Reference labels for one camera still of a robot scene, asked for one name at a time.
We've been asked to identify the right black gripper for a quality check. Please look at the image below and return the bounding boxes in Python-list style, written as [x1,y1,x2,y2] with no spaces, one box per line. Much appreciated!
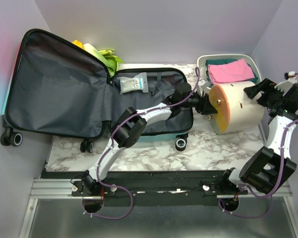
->
[243,78,286,109]

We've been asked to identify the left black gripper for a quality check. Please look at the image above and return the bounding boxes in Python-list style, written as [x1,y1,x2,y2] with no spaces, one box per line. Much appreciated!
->
[180,89,218,116]

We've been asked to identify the white cylinder appliance orange lid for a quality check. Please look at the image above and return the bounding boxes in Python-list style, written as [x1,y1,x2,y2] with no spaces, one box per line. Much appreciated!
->
[209,81,265,133]

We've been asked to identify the purple cloth item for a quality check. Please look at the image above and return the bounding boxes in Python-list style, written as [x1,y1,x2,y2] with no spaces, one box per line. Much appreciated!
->
[210,59,255,85]

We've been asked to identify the dark teal garment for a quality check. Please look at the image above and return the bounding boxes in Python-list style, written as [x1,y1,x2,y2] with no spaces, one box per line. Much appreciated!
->
[205,58,259,85]

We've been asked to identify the white packet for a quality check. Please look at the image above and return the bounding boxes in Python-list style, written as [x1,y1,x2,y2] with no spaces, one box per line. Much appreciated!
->
[118,72,149,95]

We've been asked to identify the pink and teal kids suitcase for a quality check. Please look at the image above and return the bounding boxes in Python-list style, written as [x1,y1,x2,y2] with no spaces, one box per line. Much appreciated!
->
[0,29,186,152]

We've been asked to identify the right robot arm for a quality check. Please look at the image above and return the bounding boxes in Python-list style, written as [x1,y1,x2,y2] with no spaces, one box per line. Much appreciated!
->
[218,76,298,197]

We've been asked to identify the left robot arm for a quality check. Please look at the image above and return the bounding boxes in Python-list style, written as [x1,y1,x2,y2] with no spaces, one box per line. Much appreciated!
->
[81,83,217,196]

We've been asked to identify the white rectangular plastic basin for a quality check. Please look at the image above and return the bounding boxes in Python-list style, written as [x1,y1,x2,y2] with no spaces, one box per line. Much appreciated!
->
[197,54,262,87]

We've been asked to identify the green leafy lettuce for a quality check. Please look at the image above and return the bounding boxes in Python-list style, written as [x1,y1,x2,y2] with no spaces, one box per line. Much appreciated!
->
[99,49,123,76]

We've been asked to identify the napa cabbage with yellow top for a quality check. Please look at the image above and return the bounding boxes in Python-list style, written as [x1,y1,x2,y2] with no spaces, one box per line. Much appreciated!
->
[72,40,102,57]

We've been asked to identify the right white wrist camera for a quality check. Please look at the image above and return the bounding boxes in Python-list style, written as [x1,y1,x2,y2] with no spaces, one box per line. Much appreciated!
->
[274,71,297,93]

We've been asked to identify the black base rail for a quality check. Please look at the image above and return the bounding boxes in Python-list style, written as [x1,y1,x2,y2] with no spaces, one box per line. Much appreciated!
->
[41,170,247,207]

